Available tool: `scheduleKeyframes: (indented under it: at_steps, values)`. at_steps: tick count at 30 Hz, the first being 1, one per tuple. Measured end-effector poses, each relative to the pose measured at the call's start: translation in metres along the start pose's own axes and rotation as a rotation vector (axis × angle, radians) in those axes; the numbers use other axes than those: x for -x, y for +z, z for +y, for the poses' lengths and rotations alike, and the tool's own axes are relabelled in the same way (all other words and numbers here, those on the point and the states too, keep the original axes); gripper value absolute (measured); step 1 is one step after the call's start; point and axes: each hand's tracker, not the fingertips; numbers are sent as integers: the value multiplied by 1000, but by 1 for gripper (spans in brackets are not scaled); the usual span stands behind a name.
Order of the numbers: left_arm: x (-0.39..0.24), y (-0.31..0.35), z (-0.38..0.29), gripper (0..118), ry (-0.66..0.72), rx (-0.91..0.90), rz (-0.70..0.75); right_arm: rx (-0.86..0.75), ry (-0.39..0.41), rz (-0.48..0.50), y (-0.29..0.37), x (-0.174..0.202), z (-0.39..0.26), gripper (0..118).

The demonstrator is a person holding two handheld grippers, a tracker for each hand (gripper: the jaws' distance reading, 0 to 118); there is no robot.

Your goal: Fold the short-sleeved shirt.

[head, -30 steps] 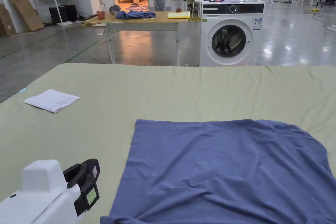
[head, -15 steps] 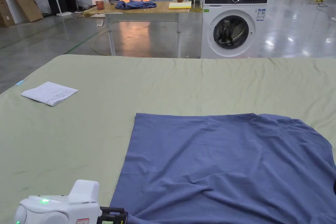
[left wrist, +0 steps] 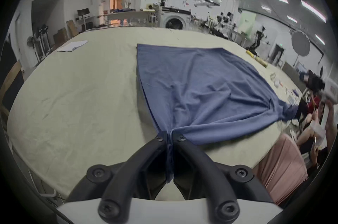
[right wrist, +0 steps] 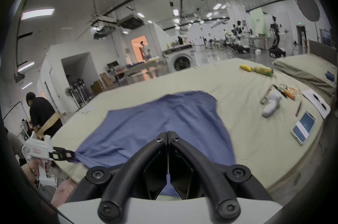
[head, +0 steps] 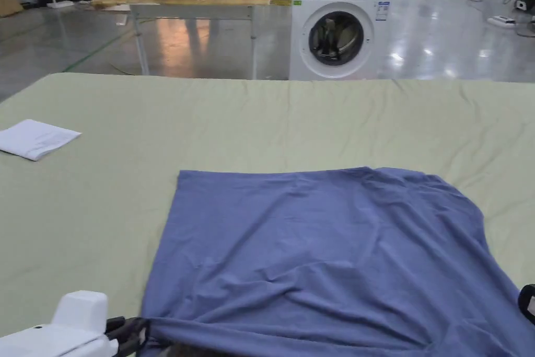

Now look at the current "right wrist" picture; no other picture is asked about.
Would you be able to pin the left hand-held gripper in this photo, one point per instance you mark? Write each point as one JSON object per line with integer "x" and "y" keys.
{"x": 37, "y": 149}

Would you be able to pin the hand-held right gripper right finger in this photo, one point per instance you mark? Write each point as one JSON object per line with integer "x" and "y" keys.
{"x": 200, "y": 165}

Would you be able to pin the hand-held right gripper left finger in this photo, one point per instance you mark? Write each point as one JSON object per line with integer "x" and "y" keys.
{"x": 137, "y": 165}

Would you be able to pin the blue shirt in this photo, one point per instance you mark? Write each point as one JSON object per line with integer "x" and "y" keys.
{"x": 163, "y": 117}

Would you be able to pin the person's left hand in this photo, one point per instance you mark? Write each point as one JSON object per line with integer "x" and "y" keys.
{"x": 31, "y": 170}

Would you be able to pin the bed with beige sheet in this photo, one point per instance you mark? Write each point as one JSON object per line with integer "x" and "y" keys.
{"x": 250, "y": 133}

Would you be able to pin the white standing fan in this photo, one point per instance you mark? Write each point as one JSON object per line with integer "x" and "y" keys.
{"x": 69, "y": 92}

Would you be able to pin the stack of brown cartons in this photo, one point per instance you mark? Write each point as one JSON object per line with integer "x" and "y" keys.
{"x": 101, "y": 83}

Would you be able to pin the white sock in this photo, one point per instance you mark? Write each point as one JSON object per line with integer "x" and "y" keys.
{"x": 272, "y": 104}

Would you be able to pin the small metal tool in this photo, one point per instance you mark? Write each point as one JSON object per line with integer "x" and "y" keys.
{"x": 266, "y": 95}

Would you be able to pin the white washing machine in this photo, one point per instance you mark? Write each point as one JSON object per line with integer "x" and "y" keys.
{"x": 181, "y": 60}

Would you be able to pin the green and yellow snack bag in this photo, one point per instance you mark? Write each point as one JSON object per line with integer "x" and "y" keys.
{"x": 262, "y": 70}

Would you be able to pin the brown pencil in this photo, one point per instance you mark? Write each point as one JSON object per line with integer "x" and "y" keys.
{"x": 298, "y": 108}

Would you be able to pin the white paper notebook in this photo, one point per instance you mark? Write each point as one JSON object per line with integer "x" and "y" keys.
{"x": 311, "y": 99}

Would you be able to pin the black pen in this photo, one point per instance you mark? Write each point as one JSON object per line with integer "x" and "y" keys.
{"x": 319, "y": 101}

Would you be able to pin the beige pillow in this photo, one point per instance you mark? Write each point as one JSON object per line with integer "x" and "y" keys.
{"x": 301, "y": 70}

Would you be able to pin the black robot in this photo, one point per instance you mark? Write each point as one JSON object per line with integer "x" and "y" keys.
{"x": 276, "y": 41}

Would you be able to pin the small blue object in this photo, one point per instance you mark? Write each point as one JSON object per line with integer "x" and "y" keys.
{"x": 330, "y": 75}

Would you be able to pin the grey padded headboard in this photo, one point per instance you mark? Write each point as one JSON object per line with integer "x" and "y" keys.
{"x": 322, "y": 50}

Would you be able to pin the grey reflector on stand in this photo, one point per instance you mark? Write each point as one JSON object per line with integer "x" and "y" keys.
{"x": 307, "y": 6}

